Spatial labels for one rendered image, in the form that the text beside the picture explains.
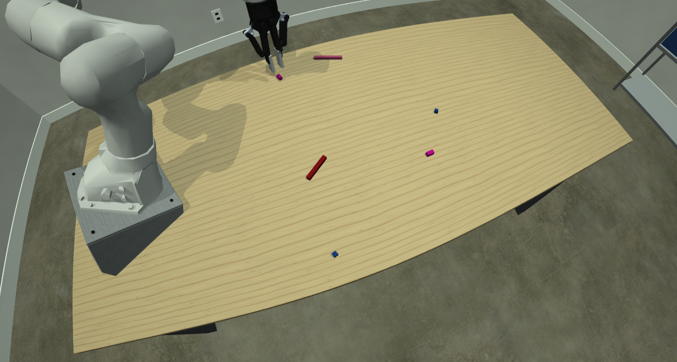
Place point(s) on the dark red rod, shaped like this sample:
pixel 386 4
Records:
pixel 316 167

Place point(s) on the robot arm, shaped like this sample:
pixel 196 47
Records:
pixel 102 63

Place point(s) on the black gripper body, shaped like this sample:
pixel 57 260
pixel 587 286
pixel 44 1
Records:
pixel 262 12

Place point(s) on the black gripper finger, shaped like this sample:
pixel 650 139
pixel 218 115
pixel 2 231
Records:
pixel 281 40
pixel 265 44

